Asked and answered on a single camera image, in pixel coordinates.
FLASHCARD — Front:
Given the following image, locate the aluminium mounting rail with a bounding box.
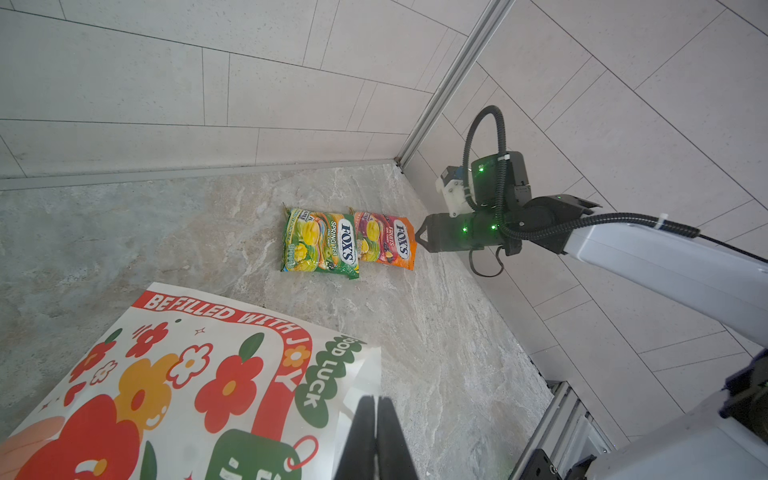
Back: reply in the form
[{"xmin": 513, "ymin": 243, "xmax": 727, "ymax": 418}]
[{"xmin": 510, "ymin": 380, "xmax": 616, "ymax": 479}]

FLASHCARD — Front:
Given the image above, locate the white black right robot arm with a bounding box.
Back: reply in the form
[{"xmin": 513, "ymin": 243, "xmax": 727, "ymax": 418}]
[{"xmin": 416, "ymin": 194, "xmax": 767, "ymax": 479}]

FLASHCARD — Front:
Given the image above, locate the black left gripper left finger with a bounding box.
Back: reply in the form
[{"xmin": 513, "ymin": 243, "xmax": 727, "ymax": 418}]
[{"xmin": 334, "ymin": 396, "xmax": 376, "ymax": 480}]

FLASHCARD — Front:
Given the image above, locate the green yellow candy bag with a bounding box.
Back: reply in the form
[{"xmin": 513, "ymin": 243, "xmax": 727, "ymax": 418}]
[{"xmin": 281, "ymin": 208, "xmax": 359, "ymax": 280}]

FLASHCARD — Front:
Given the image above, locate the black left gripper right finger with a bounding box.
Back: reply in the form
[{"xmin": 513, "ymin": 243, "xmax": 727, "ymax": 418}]
[{"xmin": 376, "ymin": 397, "xmax": 418, "ymax": 480}]

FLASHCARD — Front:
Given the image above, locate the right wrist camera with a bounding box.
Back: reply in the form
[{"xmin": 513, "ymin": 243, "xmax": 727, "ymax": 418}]
[{"xmin": 436, "ymin": 151, "xmax": 532, "ymax": 218}]

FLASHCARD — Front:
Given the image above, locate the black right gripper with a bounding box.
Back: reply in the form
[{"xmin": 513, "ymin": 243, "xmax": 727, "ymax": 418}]
[{"xmin": 415, "ymin": 194, "xmax": 600, "ymax": 255}]

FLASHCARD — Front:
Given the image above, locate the white floral paper bag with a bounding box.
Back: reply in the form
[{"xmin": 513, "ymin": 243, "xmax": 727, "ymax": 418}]
[{"xmin": 1, "ymin": 283, "xmax": 381, "ymax": 479}]

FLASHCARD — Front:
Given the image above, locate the orange pink candy bag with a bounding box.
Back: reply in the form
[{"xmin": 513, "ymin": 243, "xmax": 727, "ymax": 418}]
[{"xmin": 353, "ymin": 211, "xmax": 417, "ymax": 270}]

